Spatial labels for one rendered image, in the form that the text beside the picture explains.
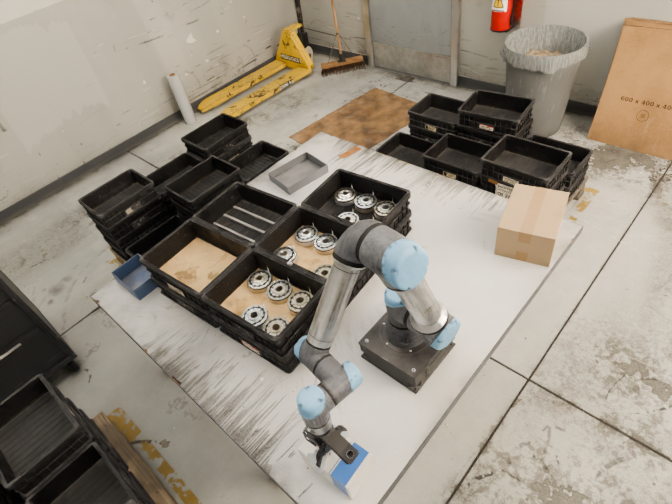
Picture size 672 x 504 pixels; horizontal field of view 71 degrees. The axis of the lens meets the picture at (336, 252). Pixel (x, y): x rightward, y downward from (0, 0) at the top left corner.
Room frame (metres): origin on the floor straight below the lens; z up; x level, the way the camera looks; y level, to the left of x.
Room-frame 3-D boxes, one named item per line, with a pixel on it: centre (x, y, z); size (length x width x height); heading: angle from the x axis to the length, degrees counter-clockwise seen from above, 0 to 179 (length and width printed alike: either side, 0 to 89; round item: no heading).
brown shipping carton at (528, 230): (1.38, -0.84, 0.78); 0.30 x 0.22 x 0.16; 144
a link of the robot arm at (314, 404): (0.62, 0.14, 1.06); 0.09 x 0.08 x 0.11; 121
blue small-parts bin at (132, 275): (1.62, 0.92, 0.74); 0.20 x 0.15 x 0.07; 41
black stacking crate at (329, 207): (1.61, -0.13, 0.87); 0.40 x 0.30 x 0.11; 45
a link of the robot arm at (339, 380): (0.68, 0.07, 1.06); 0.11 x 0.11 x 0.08; 31
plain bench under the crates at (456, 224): (1.49, 0.05, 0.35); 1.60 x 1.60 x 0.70; 40
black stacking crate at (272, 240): (1.40, 0.08, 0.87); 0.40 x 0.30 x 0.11; 45
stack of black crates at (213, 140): (3.11, 0.67, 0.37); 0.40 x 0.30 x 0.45; 130
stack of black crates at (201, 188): (2.55, 0.73, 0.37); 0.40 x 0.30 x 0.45; 129
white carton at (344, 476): (0.60, 0.13, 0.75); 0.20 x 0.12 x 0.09; 43
